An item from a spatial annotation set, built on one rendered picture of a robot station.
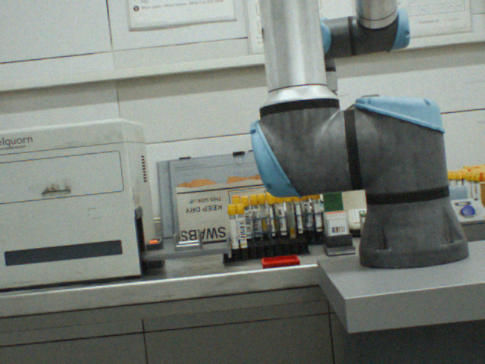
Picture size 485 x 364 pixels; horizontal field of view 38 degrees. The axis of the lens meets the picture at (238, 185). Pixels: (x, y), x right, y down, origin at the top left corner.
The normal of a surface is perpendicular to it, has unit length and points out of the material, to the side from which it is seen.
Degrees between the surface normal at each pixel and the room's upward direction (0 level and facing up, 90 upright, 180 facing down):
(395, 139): 88
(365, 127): 58
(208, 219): 89
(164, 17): 87
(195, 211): 88
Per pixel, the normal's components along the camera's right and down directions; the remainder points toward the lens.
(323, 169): -0.13, 0.43
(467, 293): 0.00, 0.05
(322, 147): -0.19, -0.15
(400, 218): -0.42, -0.22
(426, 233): 0.05, -0.26
